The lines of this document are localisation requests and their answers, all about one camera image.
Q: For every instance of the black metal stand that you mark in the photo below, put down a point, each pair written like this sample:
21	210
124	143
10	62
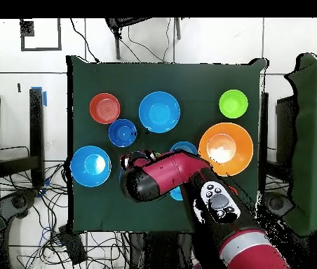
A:
117	42

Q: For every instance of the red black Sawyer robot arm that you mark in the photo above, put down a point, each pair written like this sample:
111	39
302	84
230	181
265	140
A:
175	171

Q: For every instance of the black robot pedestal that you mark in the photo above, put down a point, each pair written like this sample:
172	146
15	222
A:
161	252

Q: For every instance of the medium blue ribbed bowl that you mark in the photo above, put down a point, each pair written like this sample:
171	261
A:
185	146

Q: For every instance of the dark green table cloth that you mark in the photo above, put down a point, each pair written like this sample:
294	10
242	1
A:
203	78

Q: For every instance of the dark grey rounded base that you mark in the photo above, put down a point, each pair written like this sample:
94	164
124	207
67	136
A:
18	201
277	203

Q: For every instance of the dark blue bowl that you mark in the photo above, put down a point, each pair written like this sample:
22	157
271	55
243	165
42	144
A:
122	133

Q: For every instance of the light blue cup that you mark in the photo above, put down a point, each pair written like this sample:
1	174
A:
176	194

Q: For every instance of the large light blue bowl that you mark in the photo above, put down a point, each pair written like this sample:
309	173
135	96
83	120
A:
159	111
90	166

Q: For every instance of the black metal frame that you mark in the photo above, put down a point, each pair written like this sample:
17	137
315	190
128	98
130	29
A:
36	126
284	126

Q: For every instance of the black power strip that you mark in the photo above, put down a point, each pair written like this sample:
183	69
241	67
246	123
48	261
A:
71	246

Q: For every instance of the orange-red ribbed bowl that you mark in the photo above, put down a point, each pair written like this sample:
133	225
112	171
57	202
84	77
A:
105	108

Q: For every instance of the green bowl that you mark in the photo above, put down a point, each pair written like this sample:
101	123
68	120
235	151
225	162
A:
233	103

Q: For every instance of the large yellow-orange bowl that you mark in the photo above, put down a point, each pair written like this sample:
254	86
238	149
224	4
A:
228	140

